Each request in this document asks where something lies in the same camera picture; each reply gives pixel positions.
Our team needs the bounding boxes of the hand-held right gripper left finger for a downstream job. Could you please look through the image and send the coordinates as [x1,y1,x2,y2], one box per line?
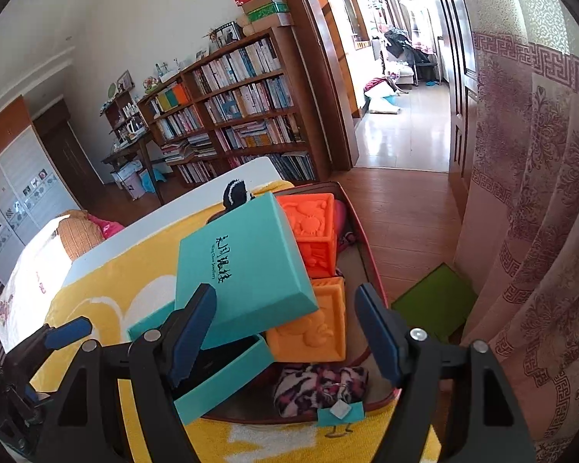
[48,284,218,463]

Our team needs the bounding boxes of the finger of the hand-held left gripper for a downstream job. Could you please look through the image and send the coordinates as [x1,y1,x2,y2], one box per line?
[5,317,93,368]
[10,379,51,420]

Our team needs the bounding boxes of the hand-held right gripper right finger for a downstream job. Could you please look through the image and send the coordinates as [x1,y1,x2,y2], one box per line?
[354,284,536,463]

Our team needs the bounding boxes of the teal gift box base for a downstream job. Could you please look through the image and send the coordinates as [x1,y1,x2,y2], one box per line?
[126,299,276,426]

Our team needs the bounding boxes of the light orange rubber cube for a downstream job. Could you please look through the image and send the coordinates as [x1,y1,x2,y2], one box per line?
[266,277,347,363]

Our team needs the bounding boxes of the pink tin container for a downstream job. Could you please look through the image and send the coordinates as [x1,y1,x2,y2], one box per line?
[211,181,402,426]

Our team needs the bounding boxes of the leopard print plush bow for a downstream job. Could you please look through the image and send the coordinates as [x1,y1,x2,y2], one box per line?
[273,365,370,418]

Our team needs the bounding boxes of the teal gift box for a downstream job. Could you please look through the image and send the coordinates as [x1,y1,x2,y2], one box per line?
[174,191,320,349]

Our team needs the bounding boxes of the pink knotted foam tube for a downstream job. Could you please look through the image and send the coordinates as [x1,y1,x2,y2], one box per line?
[334,199,356,254]

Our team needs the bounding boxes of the red-orange rubber cube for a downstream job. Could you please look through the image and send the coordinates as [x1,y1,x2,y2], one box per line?
[275,193,341,279]

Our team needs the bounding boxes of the leopard print plush heart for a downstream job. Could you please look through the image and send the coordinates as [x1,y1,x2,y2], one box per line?
[221,180,257,214]

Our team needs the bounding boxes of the green floor mat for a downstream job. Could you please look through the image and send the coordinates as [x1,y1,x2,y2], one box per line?
[390,262,479,344]

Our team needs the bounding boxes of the yellow white towel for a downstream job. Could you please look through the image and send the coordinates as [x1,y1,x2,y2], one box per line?
[29,178,441,463]

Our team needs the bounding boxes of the bed with white quilt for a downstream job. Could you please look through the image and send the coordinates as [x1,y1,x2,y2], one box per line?
[0,212,126,348]

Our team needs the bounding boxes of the teal paper tag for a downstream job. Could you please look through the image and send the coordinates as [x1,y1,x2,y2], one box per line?
[317,400,366,428]

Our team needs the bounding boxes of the orange plaid pillow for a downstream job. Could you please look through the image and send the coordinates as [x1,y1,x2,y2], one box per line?
[57,211,100,262]

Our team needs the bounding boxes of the white panel wardrobe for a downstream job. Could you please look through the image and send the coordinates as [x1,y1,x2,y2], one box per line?
[0,124,79,296]

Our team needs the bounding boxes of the pink patterned curtain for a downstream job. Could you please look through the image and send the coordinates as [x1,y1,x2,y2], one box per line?
[455,29,579,463]

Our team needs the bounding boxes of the wooden desk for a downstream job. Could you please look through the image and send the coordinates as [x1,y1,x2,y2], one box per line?
[101,130,166,204]

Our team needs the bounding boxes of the wooden bookcase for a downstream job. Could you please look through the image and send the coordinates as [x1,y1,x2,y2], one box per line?
[137,26,332,187]

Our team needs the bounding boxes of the rows of shelved books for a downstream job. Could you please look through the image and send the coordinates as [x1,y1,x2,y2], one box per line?
[147,39,317,184]

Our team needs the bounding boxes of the pile of dark clothes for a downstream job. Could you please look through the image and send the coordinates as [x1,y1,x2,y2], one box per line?
[383,26,438,67]

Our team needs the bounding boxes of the green cardboard box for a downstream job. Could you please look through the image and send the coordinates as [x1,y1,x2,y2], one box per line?
[246,3,291,23]

